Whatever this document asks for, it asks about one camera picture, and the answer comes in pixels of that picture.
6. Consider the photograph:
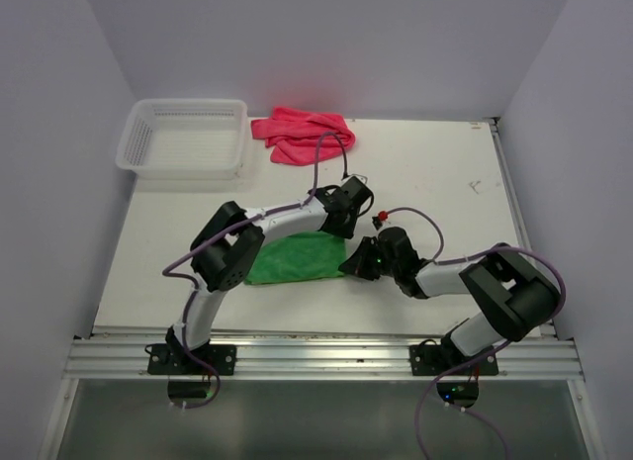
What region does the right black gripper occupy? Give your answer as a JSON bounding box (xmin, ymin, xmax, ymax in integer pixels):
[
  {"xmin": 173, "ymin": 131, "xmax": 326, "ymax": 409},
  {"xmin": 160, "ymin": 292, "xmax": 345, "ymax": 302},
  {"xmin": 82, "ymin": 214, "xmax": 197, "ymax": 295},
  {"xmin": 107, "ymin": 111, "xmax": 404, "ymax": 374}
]
[{"xmin": 339, "ymin": 236, "xmax": 400, "ymax": 281}]

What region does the green towel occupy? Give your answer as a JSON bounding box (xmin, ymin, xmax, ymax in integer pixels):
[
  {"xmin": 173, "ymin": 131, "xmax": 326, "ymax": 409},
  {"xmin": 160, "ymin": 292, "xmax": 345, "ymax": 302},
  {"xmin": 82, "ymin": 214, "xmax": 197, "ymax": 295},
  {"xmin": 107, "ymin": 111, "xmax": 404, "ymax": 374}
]
[{"xmin": 244, "ymin": 231, "xmax": 347, "ymax": 286}]

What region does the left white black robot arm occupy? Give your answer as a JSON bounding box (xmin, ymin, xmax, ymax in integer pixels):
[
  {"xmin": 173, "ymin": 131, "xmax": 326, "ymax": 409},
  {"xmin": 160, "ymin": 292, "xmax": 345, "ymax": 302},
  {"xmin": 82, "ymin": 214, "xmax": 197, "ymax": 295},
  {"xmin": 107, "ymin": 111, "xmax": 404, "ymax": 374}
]
[{"xmin": 162, "ymin": 176, "xmax": 374, "ymax": 374}]

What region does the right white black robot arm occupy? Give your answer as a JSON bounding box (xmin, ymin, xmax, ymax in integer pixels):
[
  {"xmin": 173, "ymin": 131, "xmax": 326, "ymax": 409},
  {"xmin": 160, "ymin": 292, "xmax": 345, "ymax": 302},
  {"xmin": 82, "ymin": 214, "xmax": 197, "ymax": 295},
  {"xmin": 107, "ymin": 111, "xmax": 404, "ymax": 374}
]
[{"xmin": 338, "ymin": 228, "xmax": 564, "ymax": 374}]

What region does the pink towel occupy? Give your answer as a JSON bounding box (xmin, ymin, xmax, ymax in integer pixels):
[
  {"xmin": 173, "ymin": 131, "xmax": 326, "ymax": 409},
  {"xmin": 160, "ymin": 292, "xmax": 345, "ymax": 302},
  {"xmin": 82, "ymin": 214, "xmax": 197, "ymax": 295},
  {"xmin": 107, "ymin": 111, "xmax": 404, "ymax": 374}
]
[{"xmin": 250, "ymin": 107, "xmax": 356, "ymax": 166}]

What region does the white plastic basket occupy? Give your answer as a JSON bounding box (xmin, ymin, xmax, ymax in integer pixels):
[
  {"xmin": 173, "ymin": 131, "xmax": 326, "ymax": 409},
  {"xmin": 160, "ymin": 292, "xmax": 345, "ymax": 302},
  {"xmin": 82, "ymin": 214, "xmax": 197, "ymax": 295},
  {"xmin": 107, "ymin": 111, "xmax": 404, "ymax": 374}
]
[{"xmin": 115, "ymin": 99, "xmax": 247, "ymax": 180}]

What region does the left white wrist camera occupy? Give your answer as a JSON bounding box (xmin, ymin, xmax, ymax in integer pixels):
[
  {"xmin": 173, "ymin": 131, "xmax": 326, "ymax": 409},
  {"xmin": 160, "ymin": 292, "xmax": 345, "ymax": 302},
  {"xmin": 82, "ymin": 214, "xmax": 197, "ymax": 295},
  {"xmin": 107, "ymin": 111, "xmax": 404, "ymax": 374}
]
[{"xmin": 345, "ymin": 173, "xmax": 368, "ymax": 185}]

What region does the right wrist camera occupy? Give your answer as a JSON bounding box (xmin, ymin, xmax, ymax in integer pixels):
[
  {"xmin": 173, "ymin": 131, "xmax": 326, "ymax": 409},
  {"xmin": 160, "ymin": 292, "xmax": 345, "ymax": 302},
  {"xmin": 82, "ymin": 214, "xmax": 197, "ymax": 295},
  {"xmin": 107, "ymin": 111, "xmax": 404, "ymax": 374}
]
[{"xmin": 372, "ymin": 211, "xmax": 389, "ymax": 230}]

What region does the aluminium mounting rail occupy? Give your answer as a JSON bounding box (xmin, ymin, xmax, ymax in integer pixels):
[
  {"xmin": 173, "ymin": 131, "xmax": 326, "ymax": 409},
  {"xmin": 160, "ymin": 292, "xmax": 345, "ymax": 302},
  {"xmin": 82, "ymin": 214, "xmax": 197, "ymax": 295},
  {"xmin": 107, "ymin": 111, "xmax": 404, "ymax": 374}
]
[{"xmin": 63, "ymin": 331, "xmax": 584, "ymax": 381}]

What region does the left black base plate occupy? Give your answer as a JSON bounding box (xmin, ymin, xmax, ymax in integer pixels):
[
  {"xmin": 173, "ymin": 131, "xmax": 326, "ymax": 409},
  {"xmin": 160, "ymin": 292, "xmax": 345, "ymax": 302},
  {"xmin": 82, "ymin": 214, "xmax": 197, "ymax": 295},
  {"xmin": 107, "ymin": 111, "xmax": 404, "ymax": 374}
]
[{"xmin": 145, "ymin": 343, "xmax": 236, "ymax": 376}]

